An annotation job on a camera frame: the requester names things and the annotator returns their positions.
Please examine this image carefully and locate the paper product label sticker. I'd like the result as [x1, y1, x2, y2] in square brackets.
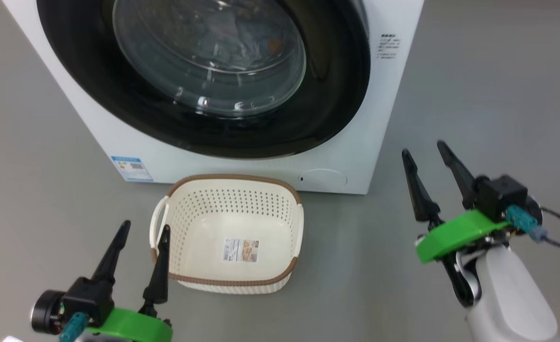
[223, 238, 260, 263]

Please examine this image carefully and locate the blue garment with cream lining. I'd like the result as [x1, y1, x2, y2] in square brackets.
[197, 9, 242, 57]

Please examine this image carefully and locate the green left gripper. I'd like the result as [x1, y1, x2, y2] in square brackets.
[73, 220, 174, 342]

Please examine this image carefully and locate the small printed text label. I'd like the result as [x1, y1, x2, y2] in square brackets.
[377, 33, 401, 60]

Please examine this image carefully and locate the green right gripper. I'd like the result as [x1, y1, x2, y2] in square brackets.
[402, 140, 511, 264]

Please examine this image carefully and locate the washing machine glass door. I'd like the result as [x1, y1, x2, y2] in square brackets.
[37, 0, 371, 160]

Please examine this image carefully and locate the white perforated basket brown rim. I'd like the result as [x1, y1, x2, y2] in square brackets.
[150, 174, 304, 295]

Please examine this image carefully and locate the blue energy label sticker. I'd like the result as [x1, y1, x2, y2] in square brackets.
[111, 156, 154, 182]

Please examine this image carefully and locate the white front-load washing machine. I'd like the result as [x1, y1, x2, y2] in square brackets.
[2, 0, 425, 195]

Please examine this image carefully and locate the round white filter cover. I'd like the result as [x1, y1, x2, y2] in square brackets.
[299, 169, 348, 190]

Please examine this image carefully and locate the blue fox print garment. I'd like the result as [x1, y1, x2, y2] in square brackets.
[235, 19, 285, 60]

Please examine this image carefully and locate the black cable teal connector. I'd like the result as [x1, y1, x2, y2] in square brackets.
[506, 205, 560, 251]
[59, 313, 88, 342]

